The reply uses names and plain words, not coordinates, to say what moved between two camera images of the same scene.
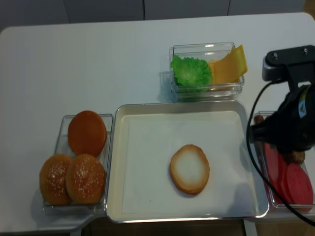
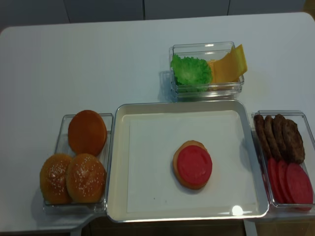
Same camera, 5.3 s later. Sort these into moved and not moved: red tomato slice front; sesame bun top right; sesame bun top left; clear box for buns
Moved: red tomato slice front
Not moved: sesame bun top left; sesame bun top right; clear box for buns
